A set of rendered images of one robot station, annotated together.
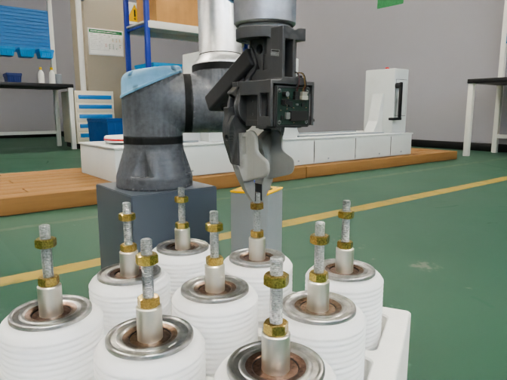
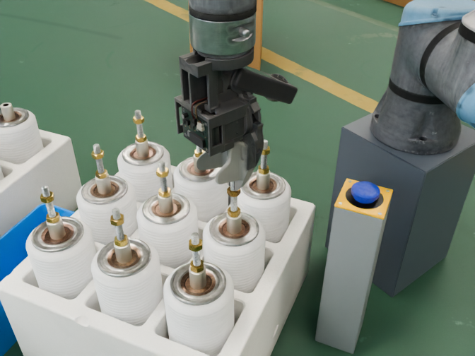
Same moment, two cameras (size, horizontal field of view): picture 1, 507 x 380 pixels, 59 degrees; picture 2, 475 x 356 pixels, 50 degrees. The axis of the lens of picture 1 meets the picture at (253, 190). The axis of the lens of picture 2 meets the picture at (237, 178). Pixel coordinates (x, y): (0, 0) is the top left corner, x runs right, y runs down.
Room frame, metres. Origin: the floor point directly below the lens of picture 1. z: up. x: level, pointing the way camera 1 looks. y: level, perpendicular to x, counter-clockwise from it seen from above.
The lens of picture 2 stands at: (0.59, -0.58, 0.78)
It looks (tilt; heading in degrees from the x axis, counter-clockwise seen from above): 37 degrees down; 90
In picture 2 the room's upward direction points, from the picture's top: straight up
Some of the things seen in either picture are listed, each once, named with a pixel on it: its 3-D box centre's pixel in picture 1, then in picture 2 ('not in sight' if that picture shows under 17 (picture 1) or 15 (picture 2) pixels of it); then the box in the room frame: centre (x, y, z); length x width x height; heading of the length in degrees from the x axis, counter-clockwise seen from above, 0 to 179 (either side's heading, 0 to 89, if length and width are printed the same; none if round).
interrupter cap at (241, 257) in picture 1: (256, 258); (234, 228); (0.58, 0.00, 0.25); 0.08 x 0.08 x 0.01
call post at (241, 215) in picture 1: (256, 275); (350, 273); (0.77, -0.01, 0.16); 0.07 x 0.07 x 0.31; 66
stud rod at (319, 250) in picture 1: (319, 258); (119, 230); (0.43, -0.06, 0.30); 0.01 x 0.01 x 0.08
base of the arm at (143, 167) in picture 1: (154, 160); (419, 106); (0.90, 0.20, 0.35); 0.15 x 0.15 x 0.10
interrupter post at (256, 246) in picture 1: (256, 249); (234, 222); (0.58, 0.00, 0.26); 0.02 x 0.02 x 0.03
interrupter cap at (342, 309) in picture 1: (318, 307); (124, 257); (0.43, -0.06, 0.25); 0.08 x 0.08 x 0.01
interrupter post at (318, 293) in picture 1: (318, 295); (123, 251); (0.43, -0.06, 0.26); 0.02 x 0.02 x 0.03
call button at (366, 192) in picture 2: not in sight; (365, 193); (0.77, -0.01, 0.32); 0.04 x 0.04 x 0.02
